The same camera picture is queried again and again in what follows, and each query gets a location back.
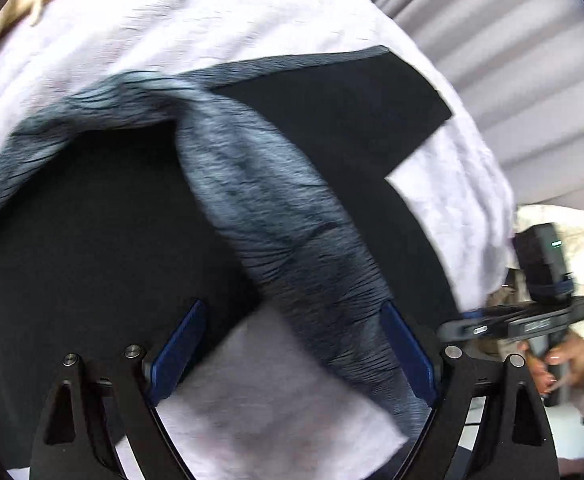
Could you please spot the dark blue patterned pants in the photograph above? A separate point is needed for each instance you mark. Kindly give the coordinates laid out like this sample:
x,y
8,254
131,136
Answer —
x,y
122,204

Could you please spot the person's right hand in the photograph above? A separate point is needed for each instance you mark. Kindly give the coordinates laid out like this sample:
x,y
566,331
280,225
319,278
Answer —
x,y
569,352

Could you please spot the lavender plush bed blanket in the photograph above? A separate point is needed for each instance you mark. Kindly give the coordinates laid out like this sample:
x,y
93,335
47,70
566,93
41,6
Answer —
x,y
260,407

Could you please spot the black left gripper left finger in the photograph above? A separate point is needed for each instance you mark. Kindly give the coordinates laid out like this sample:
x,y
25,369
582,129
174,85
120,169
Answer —
x,y
72,440

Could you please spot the grey pleated curtain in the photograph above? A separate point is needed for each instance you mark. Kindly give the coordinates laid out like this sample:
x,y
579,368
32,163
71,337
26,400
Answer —
x,y
518,66

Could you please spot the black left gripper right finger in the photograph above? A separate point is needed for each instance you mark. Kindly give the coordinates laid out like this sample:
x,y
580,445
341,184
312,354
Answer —
x,y
486,419

